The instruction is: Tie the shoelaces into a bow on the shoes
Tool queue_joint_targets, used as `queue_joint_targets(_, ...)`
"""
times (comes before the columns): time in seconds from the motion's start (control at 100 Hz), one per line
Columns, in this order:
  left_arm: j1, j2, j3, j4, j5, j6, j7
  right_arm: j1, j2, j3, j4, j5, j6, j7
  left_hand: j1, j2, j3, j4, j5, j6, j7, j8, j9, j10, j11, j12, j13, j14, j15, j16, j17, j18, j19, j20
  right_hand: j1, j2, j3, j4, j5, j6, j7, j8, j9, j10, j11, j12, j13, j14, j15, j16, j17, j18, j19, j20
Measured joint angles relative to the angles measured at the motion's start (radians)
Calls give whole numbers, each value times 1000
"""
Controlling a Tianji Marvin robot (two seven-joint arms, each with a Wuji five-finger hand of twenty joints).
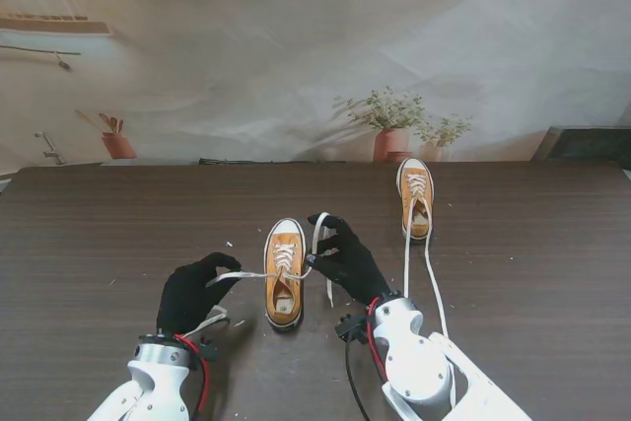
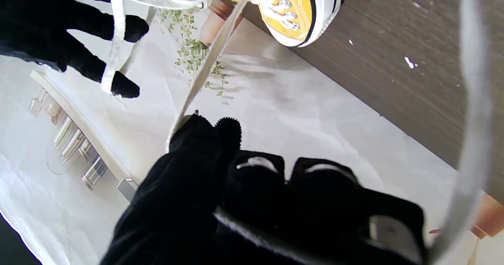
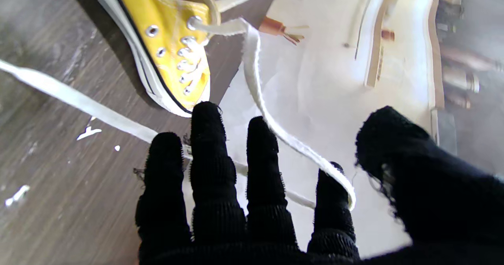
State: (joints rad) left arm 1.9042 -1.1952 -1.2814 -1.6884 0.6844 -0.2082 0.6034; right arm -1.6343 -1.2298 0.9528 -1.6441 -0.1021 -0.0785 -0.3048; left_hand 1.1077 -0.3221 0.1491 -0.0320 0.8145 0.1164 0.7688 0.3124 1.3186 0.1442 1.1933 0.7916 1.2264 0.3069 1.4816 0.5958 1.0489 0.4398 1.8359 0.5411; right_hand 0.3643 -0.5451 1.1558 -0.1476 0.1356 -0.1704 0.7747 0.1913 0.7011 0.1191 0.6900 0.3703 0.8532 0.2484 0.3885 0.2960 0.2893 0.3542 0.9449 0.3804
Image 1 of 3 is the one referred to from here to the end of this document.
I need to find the printed kitchen backdrop cloth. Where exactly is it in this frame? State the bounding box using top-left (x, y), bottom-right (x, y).
top-left (0, 0), bottom-right (631, 169)

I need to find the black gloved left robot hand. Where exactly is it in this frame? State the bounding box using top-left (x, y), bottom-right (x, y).
top-left (156, 251), bottom-right (244, 338)

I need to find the black right wrist box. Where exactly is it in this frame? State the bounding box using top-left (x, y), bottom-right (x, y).
top-left (334, 314), bottom-right (369, 344)

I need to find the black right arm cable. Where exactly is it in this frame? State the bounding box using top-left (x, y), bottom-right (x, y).
top-left (344, 336), bottom-right (369, 421)

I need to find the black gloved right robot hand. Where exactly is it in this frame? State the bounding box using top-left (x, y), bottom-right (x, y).
top-left (306, 213), bottom-right (390, 305)

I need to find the red wrist cable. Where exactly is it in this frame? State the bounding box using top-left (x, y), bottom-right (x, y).
top-left (172, 333), bottom-right (212, 415)
top-left (365, 297), bottom-right (390, 383)

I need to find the red right wrist cable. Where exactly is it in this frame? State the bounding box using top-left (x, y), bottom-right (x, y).
top-left (365, 297), bottom-right (390, 383)

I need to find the red left wrist cable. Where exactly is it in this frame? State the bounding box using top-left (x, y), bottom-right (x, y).
top-left (172, 333), bottom-right (212, 415)

